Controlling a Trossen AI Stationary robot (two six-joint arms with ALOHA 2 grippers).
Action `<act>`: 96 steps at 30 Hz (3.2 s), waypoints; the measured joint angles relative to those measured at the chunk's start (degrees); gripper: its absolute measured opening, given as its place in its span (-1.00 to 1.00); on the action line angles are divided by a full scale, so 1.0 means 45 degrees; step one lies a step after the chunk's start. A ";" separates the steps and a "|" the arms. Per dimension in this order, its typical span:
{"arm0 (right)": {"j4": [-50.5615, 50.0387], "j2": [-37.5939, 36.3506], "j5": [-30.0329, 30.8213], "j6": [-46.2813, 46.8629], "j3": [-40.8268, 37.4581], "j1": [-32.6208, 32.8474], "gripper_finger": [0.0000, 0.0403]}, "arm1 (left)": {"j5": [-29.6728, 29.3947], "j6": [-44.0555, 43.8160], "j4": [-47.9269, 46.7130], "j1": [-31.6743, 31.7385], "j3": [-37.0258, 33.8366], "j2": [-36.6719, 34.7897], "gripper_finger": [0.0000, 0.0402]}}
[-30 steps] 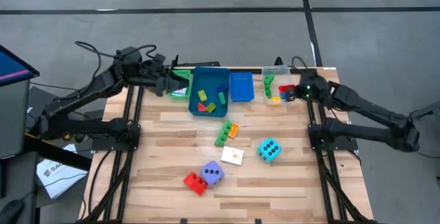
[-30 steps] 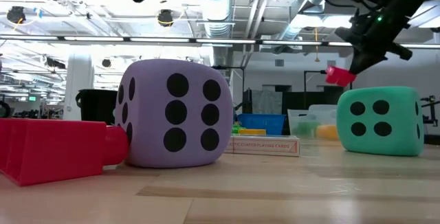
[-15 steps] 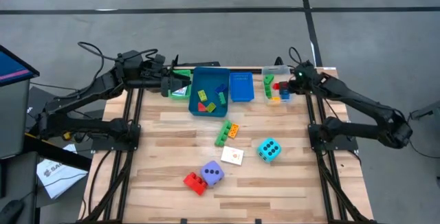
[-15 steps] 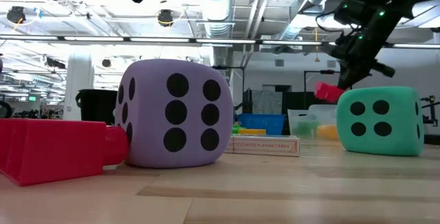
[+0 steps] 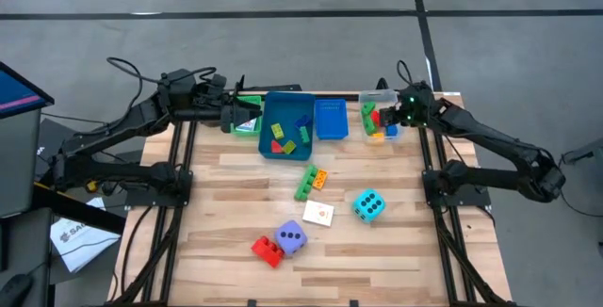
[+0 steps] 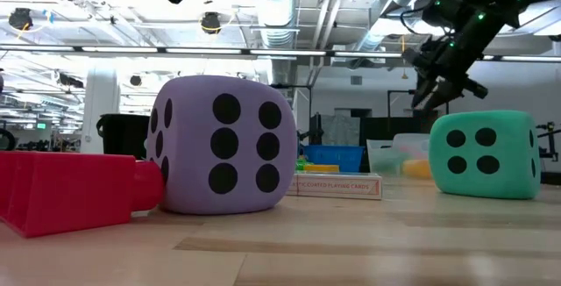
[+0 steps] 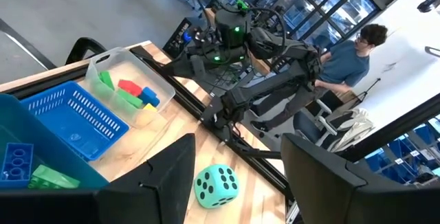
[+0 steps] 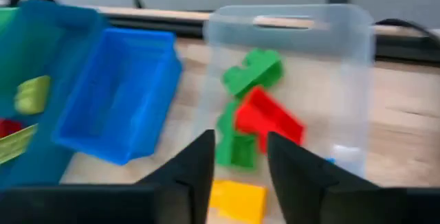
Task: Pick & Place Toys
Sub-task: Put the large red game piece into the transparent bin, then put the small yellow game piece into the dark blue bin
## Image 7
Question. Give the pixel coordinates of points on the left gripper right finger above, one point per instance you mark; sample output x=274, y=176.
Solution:
x=343, y=200

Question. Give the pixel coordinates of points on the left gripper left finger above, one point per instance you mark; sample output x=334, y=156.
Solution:
x=137, y=203

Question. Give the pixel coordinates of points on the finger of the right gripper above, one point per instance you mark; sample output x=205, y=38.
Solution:
x=180, y=70
x=198, y=66

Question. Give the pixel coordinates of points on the blue building block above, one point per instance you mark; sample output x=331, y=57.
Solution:
x=148, y=95
x=17, y=164

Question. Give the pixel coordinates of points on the dark green building block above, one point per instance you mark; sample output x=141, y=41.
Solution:
x=130, y=98

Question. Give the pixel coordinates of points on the bright green building block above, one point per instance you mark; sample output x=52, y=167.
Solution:
x=107, y=79

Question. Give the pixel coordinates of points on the teal foam die black dots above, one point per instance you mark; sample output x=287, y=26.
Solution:
x=216, y=186

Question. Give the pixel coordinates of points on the green eight-stud building block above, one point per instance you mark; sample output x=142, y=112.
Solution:
x=51, y=179

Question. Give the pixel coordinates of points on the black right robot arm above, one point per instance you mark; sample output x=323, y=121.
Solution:
x=275, y=83

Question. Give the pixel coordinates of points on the clear plastic container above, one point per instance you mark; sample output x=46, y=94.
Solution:
x=161, y=86

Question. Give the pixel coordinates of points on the computer tower with lights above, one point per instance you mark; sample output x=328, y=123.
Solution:
x=178, y=36

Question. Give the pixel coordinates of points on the green cup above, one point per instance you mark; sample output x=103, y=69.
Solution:
x=241, y=4

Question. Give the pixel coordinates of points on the white chair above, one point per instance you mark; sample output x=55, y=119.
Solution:
x=354, y=128

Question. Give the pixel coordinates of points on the blue storage shelving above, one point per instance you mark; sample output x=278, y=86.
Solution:
x=405, y=148

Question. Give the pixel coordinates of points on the blue plastic basket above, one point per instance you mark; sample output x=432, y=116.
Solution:
x=79, y=121

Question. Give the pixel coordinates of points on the dark teal plastic tray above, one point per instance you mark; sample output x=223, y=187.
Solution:
x=51, y=148

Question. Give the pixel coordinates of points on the thin black tripod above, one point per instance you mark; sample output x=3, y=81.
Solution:
x=369, y=87

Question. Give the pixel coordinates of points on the person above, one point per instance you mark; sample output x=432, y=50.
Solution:
x=343, y=62

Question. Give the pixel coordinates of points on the black curved frame bracket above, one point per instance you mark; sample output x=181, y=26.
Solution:
x=86, y=40

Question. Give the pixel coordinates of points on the black wall camera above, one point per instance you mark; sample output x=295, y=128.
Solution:
x=429, y=3

